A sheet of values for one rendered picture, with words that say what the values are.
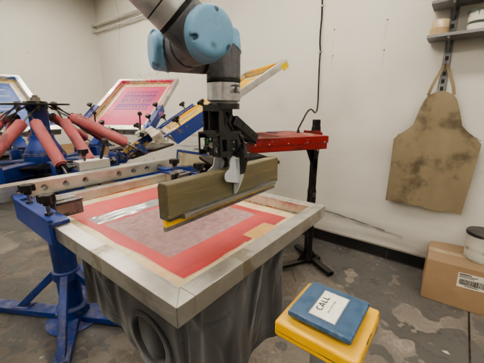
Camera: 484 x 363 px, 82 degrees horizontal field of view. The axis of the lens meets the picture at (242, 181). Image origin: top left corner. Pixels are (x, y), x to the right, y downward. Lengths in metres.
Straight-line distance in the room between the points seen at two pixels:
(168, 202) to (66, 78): 4.93
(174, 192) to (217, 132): 0.17
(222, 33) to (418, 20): 2.23
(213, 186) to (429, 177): 2.07
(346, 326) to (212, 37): 0.47
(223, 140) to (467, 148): 2.07
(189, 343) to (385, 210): 2.22
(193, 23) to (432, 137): 2.20
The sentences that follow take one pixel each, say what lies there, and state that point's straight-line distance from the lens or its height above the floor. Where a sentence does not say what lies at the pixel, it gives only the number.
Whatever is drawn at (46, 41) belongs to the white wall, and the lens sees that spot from 5.40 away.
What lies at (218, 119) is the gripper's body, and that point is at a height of 1.26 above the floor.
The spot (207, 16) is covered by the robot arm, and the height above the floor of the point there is 1.41.
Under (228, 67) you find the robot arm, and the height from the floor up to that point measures 1.36.
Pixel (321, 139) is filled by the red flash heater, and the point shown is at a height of 1.08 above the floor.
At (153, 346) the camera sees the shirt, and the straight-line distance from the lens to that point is 0.79.
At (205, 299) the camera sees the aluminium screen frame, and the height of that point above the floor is 0.97.
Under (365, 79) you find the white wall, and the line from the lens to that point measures 2.61.
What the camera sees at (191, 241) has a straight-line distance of 0.73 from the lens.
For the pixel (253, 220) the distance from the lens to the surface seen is 0.85.
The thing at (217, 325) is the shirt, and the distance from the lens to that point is 0.76.
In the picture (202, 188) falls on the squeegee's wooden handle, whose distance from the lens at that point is 0.60.
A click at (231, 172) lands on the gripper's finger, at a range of 0.64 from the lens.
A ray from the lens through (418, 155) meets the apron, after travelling 2.49.
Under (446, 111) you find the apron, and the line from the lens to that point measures 2.46.
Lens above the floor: 1.28
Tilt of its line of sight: 15 degrees down
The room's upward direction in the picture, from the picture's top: straight up
